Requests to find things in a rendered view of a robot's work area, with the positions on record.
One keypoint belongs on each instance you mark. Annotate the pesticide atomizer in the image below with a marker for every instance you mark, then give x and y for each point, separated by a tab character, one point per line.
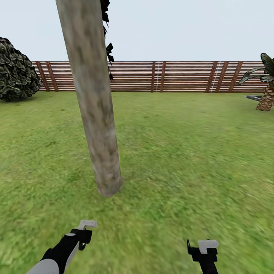
81	247

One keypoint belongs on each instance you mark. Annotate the bush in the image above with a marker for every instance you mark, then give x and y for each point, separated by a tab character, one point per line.
267	100
18	77

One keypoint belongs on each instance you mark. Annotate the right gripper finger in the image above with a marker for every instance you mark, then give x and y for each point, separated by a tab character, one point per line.
189	249

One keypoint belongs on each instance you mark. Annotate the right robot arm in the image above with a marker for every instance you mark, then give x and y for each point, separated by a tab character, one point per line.
206	255

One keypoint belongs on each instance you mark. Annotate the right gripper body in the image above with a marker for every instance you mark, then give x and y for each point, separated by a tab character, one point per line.
210	257

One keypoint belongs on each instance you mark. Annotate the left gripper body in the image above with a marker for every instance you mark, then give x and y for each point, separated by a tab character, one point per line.
85	234

